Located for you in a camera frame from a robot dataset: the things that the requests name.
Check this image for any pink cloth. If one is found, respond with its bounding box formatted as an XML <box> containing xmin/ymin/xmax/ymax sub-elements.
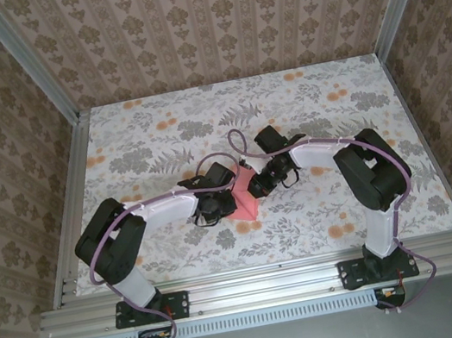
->
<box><xmin>217</xmin><ymin>161</ymin><xmax>265</xmax><ymax>227</ymax></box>

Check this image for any floral patterned table mat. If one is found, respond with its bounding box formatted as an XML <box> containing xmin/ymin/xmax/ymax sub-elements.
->
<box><xmin>43</xmin><ymin>46</ymin><xmax>452</xmax><ymax>299</ymax></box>

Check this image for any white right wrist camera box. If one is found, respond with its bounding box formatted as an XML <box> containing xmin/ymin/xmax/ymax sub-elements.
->
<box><xmin>240</xmin><ymin>154</ymin><xmax>264</xmax><ymax>178</ymax></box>

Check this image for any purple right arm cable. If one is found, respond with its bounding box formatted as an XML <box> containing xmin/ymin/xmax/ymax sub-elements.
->
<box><xmin>225</xmin><ymin>97</ymin><xmax>447</xmax><ymax>338</ymax></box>

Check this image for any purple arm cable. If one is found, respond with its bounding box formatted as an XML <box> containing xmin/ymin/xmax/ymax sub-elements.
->
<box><xmin>225</xmin><ymin>97</ymin><xmax>447</xmax><ymax>338</ymax></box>
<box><xmin>72</xmin><ymin>149</ymin><xmax>269</xmax><ymax>338</ymax></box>

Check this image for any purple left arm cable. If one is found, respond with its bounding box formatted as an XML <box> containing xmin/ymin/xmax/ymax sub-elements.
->
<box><xmin>72</xmin><ymin>149</ymin><xmax>269</xmax><ymax>338</ymax></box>

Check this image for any long aluminium base rail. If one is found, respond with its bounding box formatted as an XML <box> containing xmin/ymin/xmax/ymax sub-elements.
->
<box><xmin>34</xmin><ymin>237</ymin><xmax>452</xmax><ymax>338</ymax></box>

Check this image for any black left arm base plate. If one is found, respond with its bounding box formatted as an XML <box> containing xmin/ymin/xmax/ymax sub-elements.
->
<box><xmin>112</xmin><ymin>288</ymin><xmax>192</xmax><ymax>331</ymax></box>

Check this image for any grey slotted cable duct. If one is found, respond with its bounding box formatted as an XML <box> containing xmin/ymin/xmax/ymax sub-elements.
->
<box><xmin>89</xmin><ymin>282</ymin><xmax>408</xmax><ymax>338</ymax></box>

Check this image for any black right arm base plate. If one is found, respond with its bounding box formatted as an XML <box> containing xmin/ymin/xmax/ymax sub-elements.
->
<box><xmin>336</xmin><ymin>247</ymin><xmax>421</xmax><ymax>292</ymax></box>

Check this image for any aluminium side rail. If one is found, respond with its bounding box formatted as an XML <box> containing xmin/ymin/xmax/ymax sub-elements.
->
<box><xmin>376</xmin><ymin>43</ymin><xmax>452</xmax><ymax>245</ymax></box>
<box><xmin>22</xmin><ymin>110</ymin><xmax>123</xmax><ymax>312</ymax></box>

